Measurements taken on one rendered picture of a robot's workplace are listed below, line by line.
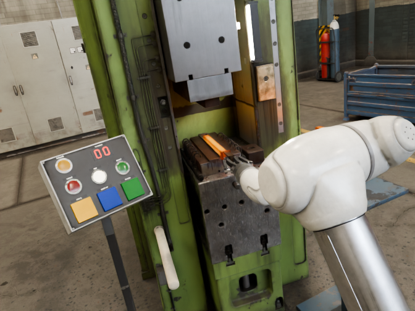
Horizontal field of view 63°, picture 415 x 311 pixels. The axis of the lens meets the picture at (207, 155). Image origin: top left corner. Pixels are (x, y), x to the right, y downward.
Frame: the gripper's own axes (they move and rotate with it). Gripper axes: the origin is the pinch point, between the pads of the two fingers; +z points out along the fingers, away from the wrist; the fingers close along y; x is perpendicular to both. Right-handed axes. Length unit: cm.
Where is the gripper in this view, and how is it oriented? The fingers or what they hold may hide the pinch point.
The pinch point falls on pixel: (228, 157)
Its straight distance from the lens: 153.6
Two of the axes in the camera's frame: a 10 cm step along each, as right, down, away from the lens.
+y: 9.5, -2.2, 2.0
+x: -1.4, -9.2, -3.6
